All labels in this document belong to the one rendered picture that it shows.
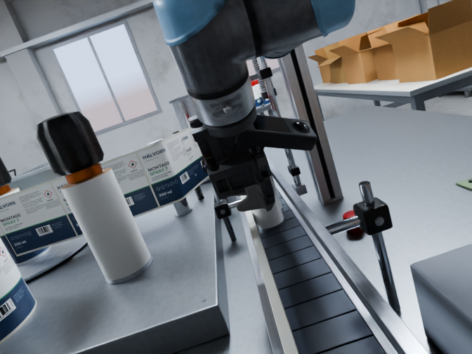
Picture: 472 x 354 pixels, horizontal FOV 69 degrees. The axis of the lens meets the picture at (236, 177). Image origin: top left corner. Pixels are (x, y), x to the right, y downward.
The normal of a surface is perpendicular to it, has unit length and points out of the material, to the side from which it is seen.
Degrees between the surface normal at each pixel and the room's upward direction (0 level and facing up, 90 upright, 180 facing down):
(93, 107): 90
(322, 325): 0
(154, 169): 90
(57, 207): 90
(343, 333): 0
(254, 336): 0
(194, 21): 117
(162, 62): 90
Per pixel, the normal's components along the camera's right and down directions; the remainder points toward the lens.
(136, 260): 0.68, -0.03
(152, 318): -0.32, -0.91
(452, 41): 0.16, 0.22
